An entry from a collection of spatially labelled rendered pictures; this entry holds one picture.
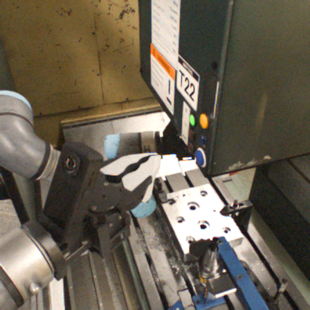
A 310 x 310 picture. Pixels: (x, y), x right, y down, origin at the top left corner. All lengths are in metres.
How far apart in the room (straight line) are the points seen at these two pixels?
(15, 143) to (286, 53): 0.56
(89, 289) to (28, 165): 0.79
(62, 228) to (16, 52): 1.50
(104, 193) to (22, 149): 0.38
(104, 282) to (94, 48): 1.16
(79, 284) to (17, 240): 1.10
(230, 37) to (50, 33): 1.40
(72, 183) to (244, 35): 0.30
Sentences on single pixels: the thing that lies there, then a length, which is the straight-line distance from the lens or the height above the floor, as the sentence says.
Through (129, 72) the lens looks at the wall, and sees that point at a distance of 1.95.
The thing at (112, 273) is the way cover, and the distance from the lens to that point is 1.46.
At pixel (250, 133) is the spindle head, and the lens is 0.60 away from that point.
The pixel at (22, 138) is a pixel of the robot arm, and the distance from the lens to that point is 0.78.
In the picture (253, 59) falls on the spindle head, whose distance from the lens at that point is 0.52.
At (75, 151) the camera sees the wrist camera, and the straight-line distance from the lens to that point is 0.37.
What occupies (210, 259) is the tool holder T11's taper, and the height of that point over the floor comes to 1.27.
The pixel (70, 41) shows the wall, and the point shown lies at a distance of 1.83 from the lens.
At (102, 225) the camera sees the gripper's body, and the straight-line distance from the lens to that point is 0.42.
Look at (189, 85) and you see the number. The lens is 0.61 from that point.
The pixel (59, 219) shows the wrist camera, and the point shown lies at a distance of 0.40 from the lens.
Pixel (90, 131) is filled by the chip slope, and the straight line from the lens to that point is 2.03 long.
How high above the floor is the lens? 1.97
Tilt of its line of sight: 39 degrees down
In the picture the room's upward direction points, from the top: straight up
